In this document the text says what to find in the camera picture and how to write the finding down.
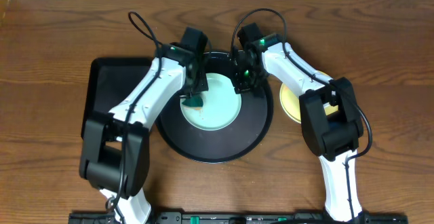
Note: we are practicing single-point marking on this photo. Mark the black rectangular mat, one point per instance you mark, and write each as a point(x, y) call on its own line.
point(111, 80)

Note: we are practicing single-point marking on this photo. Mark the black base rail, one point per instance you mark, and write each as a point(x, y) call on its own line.
point(182, 218)

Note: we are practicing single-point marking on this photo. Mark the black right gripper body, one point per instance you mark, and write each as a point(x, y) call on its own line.
point(247, 80)

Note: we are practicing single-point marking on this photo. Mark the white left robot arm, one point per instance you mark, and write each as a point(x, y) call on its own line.
point(115, 150)

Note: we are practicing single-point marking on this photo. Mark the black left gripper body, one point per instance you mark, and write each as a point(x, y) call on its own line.
point(196, 86)

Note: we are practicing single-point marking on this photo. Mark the green yellow sponge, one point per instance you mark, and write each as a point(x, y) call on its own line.
point(194, 101)

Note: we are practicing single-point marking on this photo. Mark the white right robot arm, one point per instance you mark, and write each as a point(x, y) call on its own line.
point(331, 120)

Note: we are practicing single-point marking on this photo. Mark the yellow plate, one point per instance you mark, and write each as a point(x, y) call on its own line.
point(290, 104)

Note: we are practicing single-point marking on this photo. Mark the green plate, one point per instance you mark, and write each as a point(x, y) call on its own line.
point(221, 105)

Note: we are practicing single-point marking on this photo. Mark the round black tray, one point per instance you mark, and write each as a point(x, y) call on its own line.
point(228, 143)

